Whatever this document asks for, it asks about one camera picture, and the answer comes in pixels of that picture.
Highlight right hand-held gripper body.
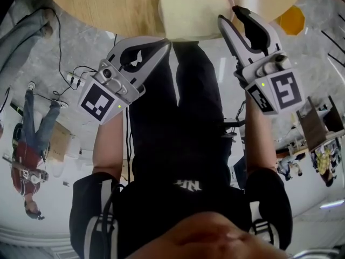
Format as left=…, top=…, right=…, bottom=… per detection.
left=232, top=50, right=306, bottom=116

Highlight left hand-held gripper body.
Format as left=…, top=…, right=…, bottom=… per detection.
left=77, top=59, right=147, bottom=126

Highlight bread slice with brown crust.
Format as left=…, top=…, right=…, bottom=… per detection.
left=158, top=0, right=234, bottom=42

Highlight person's right forearm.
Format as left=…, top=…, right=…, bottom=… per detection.
left=243, top=90, right=279, bottom=175

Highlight person's left forearm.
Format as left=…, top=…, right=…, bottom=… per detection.
left=91, top=111, right=130, bottom=178

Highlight yellow waste bin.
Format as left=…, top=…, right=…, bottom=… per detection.
left=274, top=5, right=306, bottom=36

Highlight round light wooden table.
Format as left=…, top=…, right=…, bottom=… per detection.
left=41, top=0, right=308, bottom=42

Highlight dark wooden furniture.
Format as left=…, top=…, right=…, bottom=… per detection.
left=295, top=95, right=345, bottom=152

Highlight brown cardboard box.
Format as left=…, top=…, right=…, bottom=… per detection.
left=48, top=121, right=73, bottom=163

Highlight person's black trousers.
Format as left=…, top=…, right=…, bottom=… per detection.
left=128, top=40, right=233, bottom=190

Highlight black metal chair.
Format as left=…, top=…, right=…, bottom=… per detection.
left=320, top=28, right=345, bottom=66

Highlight person's black shirt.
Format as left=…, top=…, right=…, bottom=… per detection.
left=68, top=168, right=294, bottom=259

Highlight person's head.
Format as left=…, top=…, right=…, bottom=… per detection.
left=158, top=211, right=292, bottom=259

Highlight black floor cable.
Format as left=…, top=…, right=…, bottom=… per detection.
left=16, top=7, right=81, bottom=91

